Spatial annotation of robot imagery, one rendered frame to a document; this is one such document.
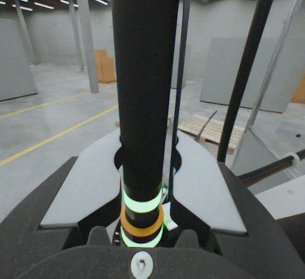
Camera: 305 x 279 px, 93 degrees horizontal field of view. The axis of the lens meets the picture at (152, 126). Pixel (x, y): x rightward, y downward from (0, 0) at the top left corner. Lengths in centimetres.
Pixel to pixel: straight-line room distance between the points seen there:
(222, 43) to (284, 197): 521
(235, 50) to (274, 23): 718
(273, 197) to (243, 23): 1202
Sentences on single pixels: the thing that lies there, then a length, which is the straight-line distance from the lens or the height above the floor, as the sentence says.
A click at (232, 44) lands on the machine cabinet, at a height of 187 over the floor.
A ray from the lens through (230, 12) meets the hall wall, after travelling 1242.
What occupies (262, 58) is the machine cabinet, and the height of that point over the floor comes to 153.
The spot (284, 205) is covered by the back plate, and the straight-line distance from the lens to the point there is 54.
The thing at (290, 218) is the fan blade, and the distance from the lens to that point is 31.
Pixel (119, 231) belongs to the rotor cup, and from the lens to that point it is 43.
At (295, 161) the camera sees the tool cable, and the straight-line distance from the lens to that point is 38.
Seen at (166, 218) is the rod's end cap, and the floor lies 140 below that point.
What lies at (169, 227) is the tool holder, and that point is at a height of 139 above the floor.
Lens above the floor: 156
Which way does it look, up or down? 27 degrees down
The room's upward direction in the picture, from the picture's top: 3 degrees clockwise
